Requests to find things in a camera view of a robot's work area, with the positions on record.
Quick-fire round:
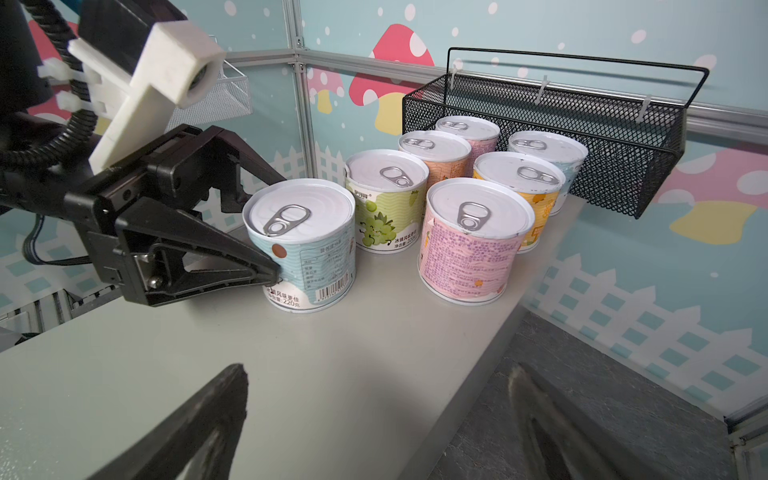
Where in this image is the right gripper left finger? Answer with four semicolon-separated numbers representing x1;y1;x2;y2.
91;363;249;479

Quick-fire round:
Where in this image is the black mesh wall basket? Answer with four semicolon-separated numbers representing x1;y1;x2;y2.
402;61;693;218

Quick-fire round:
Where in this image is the green label can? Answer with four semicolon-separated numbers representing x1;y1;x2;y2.
345;149;429;254

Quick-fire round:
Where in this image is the beige metal cabinet counter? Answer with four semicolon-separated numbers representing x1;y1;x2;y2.
1;197;584;479

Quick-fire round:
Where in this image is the white wire wall basket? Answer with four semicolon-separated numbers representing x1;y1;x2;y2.
142;27;252;132

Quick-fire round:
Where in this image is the blue label can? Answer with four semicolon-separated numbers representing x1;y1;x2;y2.
508;131;589;215

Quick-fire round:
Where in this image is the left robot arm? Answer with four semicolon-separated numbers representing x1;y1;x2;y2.
1;1;282;307

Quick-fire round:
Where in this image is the pink front can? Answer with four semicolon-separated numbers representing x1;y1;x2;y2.
417;178;535;306

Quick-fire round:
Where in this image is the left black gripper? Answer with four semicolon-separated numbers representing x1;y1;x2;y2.
64;126;286;307

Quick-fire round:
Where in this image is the pink label can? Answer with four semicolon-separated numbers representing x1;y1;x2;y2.
435;115;501;177

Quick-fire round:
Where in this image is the yellow label can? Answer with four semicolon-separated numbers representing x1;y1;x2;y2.
473;152;566;253

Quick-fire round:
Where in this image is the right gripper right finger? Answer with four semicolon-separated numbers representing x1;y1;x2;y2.
508;363;665;479

